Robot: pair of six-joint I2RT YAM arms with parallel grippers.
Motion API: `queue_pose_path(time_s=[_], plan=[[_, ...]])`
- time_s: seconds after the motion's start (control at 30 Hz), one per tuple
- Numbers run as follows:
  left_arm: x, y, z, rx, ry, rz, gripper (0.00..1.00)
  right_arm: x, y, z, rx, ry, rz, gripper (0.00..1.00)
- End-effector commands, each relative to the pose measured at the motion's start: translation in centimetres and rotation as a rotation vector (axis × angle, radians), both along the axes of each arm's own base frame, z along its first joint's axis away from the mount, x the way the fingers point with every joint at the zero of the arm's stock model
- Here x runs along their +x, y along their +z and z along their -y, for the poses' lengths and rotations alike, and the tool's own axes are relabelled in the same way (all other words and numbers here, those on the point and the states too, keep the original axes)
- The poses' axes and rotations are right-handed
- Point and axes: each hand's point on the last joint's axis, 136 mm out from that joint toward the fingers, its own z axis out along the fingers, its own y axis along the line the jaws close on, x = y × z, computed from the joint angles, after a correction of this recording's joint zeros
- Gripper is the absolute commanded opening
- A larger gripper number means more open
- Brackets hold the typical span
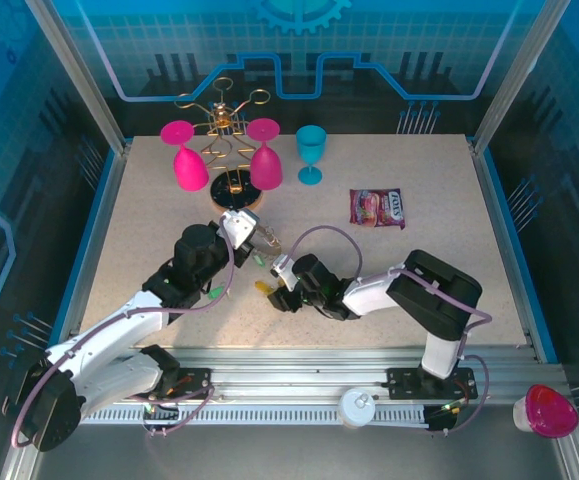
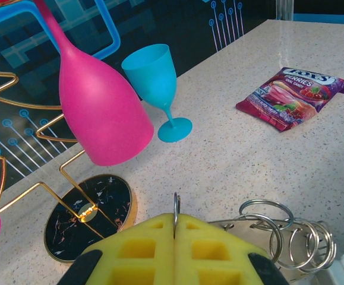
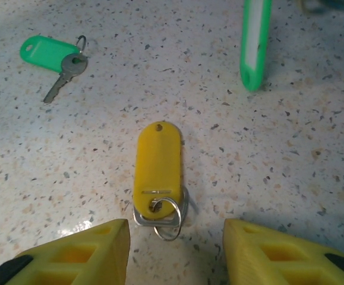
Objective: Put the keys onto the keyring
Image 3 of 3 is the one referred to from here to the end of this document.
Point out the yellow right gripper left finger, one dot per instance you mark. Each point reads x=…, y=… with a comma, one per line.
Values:
x=70, y=258

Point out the green key tag with key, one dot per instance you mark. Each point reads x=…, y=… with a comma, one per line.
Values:
x=253, y=44
x=44, y=53

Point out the yellow key tag with key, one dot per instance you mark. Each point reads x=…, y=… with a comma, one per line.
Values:
x=158, y=166

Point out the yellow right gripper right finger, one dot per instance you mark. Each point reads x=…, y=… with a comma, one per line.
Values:
x=278, y=258

